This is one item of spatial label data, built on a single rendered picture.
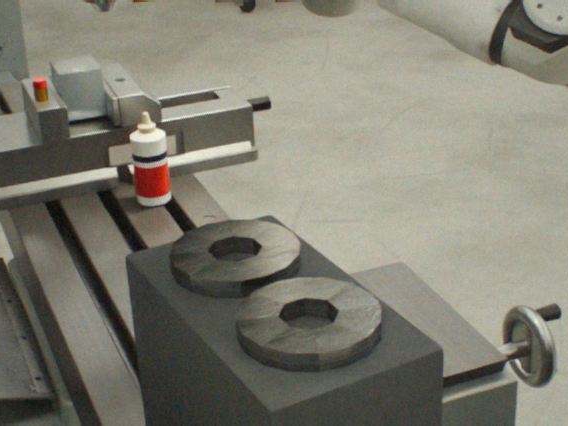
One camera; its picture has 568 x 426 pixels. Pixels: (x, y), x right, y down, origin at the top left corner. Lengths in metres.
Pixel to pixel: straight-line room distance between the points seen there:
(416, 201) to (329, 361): 2.80
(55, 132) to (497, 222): 2.17
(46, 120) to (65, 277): 0.23
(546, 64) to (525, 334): 0.63
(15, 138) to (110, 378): 0.45
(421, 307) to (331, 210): 1.94
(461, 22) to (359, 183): 2.56
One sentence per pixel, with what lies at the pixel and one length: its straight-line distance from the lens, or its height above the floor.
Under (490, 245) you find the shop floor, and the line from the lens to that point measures 3.19.
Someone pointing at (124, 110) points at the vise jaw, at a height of 1.03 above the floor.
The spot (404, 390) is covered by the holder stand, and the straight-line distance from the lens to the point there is 0.67.
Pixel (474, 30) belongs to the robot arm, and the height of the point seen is 1.20.
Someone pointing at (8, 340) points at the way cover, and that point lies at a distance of 1.21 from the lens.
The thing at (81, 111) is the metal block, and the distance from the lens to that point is 1.35.
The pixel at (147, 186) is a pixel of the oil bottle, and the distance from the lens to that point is 1.28.
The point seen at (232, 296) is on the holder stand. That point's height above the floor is 1.13.
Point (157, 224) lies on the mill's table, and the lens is 1.25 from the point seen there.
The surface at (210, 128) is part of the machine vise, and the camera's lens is 1.37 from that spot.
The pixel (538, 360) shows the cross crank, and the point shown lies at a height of 0.64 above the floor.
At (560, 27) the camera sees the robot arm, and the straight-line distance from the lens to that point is 0.96.
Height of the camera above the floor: 1.49
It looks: 26 degrees down
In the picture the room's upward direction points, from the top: 3 degrees counter-clockwise
